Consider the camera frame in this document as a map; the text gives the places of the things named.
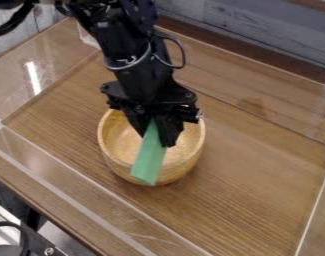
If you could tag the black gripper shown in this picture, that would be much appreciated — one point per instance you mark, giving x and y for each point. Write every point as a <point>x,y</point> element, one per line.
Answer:
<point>147,94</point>

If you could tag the green rectangular block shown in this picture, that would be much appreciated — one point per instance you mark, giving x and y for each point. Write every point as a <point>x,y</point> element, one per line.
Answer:
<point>149,160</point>

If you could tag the clear acrylic corner bracket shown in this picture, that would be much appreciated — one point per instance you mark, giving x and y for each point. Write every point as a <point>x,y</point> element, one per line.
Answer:
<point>87,39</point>

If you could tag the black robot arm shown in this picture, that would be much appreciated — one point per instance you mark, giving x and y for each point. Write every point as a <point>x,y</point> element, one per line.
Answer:
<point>121,24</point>

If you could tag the clear acrylic enclosure wall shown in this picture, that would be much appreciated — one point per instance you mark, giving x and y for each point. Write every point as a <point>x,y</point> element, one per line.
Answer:
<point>250,201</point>

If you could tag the brown wooden bowl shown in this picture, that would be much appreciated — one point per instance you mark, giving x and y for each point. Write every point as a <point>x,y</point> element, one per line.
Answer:
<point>119,143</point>

